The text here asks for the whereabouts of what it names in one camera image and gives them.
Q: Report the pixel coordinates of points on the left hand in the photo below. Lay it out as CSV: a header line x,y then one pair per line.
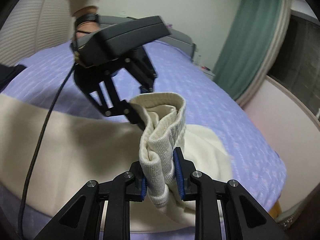
x,y
85,28

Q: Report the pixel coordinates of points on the cream white pants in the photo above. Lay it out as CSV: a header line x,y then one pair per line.
x,y
75,150

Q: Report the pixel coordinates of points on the purple floral bed sheet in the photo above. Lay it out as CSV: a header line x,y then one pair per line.
x,y
25,103

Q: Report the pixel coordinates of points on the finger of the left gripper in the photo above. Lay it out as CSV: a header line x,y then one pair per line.
x,y
119,107
139,66

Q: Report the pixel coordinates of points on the white nightstand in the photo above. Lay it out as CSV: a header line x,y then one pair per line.
x,y
207,72

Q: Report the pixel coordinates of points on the dark framed window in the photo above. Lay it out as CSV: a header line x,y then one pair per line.
x,y
297,65

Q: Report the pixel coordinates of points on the black wrist band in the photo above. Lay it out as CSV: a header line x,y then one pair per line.
x,y
92,17

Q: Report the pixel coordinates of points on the folded black garment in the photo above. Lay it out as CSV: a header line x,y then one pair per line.
x,y
8,73

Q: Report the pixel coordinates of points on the white louvered wardrobe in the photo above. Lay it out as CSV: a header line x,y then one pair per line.
x,y
34,25

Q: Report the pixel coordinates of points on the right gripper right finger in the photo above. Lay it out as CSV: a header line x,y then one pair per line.
x,y
223,210

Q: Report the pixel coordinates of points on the green curtain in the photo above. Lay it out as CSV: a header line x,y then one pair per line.
x,y
246,46

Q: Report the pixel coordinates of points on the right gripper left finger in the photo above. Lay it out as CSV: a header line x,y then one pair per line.
x,y
99,209

